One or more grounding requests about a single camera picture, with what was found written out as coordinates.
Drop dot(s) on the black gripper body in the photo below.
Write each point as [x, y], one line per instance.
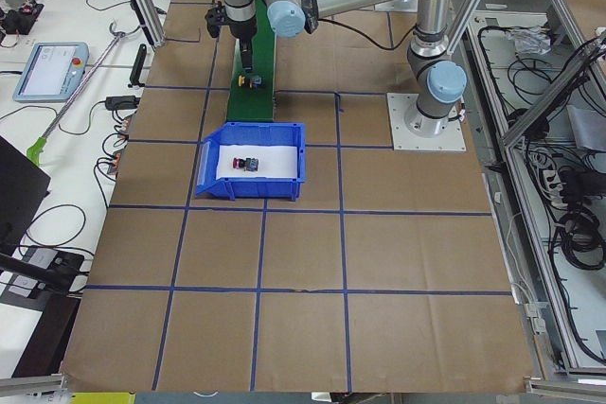
[241, 31]

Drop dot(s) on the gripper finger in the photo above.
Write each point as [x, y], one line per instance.
[246, 54]

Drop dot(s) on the yellow push button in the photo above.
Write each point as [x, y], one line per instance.
[252, 82]

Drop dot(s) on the red push button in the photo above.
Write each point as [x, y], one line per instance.
[248, 164]

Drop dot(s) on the green conveyor belt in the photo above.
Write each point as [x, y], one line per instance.
[246, 105]

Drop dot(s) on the left blue plastic bin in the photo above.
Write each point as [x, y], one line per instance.
[256, 134]

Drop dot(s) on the left bin white foam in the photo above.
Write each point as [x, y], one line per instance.
[274, 161]

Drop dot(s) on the teach pendant tablet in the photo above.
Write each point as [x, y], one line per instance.
[53, 72]

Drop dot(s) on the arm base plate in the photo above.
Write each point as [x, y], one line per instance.
[412, 131]

